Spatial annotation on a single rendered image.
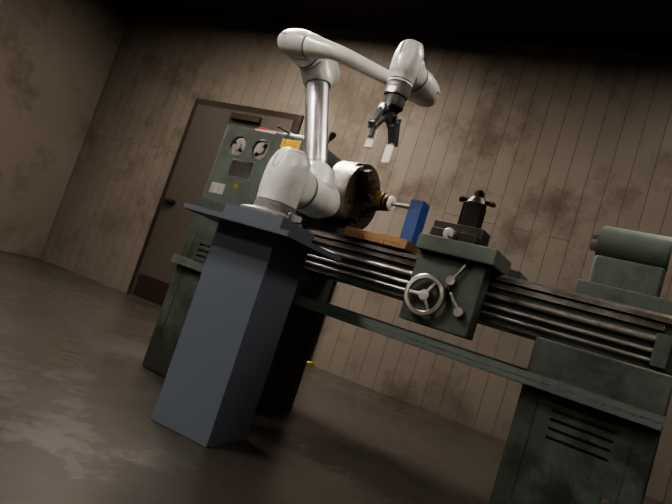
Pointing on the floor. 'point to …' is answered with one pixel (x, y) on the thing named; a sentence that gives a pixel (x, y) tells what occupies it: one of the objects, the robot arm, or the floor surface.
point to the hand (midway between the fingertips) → (377, 152)
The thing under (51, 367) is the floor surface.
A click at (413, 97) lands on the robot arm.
